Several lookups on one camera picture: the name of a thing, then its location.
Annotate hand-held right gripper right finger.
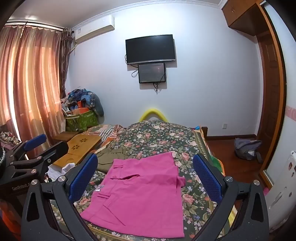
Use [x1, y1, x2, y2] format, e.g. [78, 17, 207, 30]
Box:
[193, 153, 270, 241]

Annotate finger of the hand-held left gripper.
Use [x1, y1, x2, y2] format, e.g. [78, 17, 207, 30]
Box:
[10, 142, 70, 179]
[9, 134, 47, 160]

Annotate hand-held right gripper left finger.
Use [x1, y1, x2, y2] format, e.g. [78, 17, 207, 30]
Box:
[21, 153, 99, 241]

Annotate pink pants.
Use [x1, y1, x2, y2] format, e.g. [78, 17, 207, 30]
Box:
[80, 152, 186, 238]

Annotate olive green pants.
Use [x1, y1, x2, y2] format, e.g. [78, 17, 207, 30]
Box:
[96, 146, 131, 173]

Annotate wooden lap table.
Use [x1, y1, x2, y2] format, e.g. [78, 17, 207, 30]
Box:
[53, 135, 102, 168]

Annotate grey bag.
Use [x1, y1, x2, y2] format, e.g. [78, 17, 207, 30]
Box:
[234, 137, 263, 161]

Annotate green storage box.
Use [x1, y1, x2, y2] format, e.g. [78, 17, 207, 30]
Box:
[65, 109, 99, 132]

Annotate striped cloth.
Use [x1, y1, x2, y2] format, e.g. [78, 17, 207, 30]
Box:
[88, 124, 126, 142]

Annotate floral blanket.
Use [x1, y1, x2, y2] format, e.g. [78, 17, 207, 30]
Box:
[50, 119, 234, 241]

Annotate orange sheer curtain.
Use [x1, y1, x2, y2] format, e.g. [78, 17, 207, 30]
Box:
[0, 22, 67, 144]

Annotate white appliance with stickers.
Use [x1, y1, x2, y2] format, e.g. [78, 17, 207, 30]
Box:
[265, 150, 296, 229]

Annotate brown patterned curtain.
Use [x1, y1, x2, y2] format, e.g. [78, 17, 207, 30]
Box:
[59, 27, 74, 100]

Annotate yellow foam tube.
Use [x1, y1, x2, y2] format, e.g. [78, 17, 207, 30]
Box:
[139, 108, 168, 123]

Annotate brown wooden door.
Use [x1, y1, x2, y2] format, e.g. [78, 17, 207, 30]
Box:
[255, 30, 281, 145]

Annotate small black monitor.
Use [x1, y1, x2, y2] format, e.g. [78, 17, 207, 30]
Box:
[138, 62, 166, 84]

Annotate white air conditioner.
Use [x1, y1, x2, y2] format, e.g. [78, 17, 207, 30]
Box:
[73, 15, 115, 44]

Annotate wooden overhead cabinet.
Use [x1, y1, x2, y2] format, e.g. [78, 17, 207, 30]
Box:
[221, 0, 266, 36]

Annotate black wall television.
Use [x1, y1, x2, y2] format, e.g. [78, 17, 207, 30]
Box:
[125, 34, 176, 65]

